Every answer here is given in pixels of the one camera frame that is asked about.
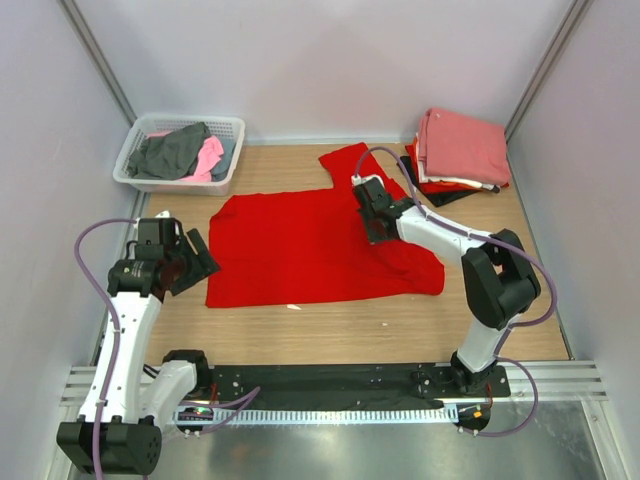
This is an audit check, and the red t shirt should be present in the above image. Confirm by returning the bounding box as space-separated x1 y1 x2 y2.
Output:
205 143 445 308

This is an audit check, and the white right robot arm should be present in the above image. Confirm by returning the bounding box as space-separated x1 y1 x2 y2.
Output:
351 175 541 396

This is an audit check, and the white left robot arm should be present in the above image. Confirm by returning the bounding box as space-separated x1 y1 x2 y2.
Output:
56 211 220 479

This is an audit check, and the folded white t shirt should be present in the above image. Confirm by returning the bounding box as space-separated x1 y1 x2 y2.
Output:
410 136 499 191

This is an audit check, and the folded black t shirt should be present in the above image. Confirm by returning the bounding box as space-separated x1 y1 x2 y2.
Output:
400 155 477 207

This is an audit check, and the blue-grey t shirt in basket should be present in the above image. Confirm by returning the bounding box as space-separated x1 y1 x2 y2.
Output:
210 138 236 182

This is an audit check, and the folded salmon pink t shirt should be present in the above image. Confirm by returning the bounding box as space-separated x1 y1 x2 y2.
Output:
416 107 511 186

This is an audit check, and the grey t shirt in basket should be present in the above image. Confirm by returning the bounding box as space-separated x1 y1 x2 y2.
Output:
127 122 211 181

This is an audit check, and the pink t shirt in basket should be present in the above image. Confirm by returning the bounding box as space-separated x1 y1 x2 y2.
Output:
178 136 223 182

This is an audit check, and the white plastic laundry basket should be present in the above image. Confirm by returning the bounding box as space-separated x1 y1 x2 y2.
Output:
113 114 246 196

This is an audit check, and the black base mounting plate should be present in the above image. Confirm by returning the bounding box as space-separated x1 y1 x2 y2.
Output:
210 363 511 412

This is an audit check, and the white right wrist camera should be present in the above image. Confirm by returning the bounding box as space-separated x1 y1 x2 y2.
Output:
351 174 384 188

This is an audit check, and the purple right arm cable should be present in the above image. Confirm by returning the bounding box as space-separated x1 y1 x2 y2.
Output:
353 145 557 439

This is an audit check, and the white slotted cable duct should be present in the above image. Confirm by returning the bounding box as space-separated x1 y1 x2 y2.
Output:
173 404 459 427

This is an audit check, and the aluminium frame rail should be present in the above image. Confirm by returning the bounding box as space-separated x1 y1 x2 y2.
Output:
59 360 608 407

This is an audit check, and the left corner aluminium post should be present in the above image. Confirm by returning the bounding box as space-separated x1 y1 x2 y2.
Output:
58 0 137 126

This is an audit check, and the corner aluminium post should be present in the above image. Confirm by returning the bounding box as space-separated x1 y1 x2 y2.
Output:
58 0 137 126
505 0 593 142

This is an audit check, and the right corner aluminium post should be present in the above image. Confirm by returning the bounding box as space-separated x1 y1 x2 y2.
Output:
505 0 593 142

